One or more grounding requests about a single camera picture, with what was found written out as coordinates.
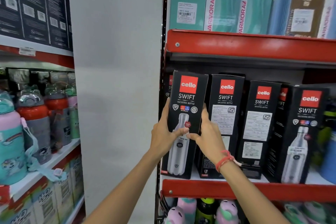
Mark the person's left hand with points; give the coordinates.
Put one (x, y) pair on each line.
(161, 137)

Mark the person's right hand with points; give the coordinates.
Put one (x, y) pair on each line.
(211, 139)

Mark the person's left thumb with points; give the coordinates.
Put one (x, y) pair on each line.
(180, 133)

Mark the person's right thumb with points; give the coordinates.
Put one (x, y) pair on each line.
(193, 136)

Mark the black steel bottle box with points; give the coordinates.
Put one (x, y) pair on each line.
(187, 100)
(227, 105)
(301, 139)
(283, 97)
(259, 124)
(169, 87)

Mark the person's right forearm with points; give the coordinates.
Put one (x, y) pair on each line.
(249, 195)

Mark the person's left forearm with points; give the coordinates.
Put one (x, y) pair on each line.
(126, 189)

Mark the pink kids bottle teal lid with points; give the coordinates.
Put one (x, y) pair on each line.
(187, 208)

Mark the black bottle with green lid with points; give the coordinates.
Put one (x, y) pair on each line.
(205, 210)

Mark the pink bottle with green ears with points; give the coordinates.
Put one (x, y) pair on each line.
(227, 213)

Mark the red metal shelf board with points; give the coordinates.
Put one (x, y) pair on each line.
(249, 45)
(275, 191)

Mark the pink and green kids bottle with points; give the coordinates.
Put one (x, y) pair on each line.
(74, 116)
(315, 212)

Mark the red and grey kids bottle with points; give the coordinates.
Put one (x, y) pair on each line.
(59, 118)
(35, 124)

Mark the white shelf with red edge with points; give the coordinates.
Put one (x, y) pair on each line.
(76, 210)
(47, 54)
(52, 160)

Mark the green and black bottle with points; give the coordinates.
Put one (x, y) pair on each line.
(325, 132)

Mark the teal box with purple bottle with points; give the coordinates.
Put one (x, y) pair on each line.
(187, 0)

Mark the blue bottle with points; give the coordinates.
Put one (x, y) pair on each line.
(330, 160)

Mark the white and teal bottle box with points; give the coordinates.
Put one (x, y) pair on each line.
(258, 3)
(223, 0)

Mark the row of white kids bottle boxes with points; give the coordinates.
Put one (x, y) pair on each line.
(52, 197)

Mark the row of dark bottle boxes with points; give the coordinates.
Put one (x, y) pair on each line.
(39, 76)

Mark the blue bottle box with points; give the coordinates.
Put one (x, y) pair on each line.
(279, 8)

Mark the dark box with white labels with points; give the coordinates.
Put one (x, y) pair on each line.
(56, 8)
(9, 3)
(32, 6)
(68, 8)

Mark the teal and pink kids bottle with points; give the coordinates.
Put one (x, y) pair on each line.
(11, 142)

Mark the brown bottle box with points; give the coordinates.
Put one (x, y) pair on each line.
(304, 3)

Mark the white shelf price tag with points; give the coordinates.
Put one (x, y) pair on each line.
(26, 51)

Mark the slotted shelf upright post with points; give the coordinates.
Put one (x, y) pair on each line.
(162, 21)

